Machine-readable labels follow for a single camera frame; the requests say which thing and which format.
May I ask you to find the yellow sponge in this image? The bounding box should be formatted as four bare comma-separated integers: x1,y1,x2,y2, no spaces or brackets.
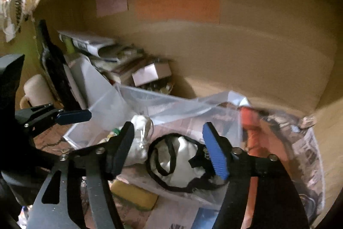
111,180,159,211

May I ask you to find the white garment with black trim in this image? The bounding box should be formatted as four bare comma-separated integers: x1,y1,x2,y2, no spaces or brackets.
146,133,228,193

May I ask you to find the flat newspaper sheet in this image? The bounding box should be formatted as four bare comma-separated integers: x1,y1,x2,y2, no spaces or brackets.
144,195,200,229

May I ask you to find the stack of magazines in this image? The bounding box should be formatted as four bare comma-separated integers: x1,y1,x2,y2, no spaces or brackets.
57,30,146,82

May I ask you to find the patterned hanging cloth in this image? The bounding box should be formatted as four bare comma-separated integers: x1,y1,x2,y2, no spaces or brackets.
0,0,45,43

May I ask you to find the cream cylindrical mug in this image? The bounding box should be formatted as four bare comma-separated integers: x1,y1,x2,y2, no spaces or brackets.
23,74,55,108

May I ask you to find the orange paper sheet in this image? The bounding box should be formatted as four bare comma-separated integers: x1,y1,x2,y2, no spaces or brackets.
134,0,221,24

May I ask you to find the crumpled newspaper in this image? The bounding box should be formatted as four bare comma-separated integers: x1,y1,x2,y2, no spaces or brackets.
264,111,326,221

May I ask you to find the small cardboard box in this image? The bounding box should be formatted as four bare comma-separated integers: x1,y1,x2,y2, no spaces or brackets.
131,62,172,87

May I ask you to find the white drawstring pouch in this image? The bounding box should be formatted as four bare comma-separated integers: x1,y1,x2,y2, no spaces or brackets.
124,115,155,167

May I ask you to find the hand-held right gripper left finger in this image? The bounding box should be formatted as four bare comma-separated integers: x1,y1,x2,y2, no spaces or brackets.
27,121,135,229

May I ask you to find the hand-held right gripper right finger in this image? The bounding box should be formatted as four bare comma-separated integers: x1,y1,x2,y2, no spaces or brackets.
202,122,310,229

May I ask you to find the pink paper sheet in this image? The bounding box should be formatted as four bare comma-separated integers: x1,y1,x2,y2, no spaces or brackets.
95,0,129,18

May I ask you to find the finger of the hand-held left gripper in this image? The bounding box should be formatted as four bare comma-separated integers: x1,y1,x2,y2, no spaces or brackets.
15,103,92,136

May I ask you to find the black flat board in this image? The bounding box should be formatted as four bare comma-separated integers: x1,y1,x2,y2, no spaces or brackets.
34,19,81,113

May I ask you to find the orange cloth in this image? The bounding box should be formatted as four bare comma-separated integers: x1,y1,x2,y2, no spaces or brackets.
239,107,284,162

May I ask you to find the blue packet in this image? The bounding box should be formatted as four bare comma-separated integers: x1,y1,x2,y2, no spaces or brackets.
191,207,221,229

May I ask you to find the clear plastic bag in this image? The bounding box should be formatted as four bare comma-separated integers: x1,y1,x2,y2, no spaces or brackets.
63,83,271,208

